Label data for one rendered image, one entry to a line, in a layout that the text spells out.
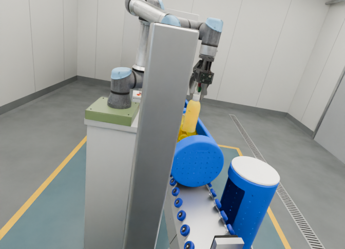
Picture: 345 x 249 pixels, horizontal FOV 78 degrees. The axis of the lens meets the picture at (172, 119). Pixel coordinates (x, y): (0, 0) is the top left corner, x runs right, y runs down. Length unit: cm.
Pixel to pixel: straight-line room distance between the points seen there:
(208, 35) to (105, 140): 84
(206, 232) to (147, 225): 64
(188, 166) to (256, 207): 48
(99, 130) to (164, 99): 107
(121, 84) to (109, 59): 491
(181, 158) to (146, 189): 72
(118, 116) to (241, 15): 518
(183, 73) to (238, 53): 584
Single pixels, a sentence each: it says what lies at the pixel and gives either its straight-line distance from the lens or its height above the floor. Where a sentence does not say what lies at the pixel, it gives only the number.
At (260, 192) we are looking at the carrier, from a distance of 132.
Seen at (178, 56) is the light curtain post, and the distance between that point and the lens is 29.
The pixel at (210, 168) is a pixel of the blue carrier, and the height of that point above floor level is 108.
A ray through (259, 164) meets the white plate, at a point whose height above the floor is 104.
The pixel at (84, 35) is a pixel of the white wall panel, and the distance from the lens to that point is 638.
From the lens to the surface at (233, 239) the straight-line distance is 86.
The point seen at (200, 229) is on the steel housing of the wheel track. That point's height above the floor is 93.
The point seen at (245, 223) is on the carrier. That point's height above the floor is 75.
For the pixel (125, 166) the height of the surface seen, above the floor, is 86.
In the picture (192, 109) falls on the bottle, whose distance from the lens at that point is 106.
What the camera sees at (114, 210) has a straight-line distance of 169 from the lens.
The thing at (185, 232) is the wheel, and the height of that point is 97.
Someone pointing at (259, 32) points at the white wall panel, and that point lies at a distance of 623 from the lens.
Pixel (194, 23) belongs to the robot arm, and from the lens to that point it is 103.
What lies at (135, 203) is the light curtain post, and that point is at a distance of 39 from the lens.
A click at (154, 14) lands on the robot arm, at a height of 175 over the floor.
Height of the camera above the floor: 169
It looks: 22 degrees down
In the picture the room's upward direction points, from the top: 11 degrees clockwise
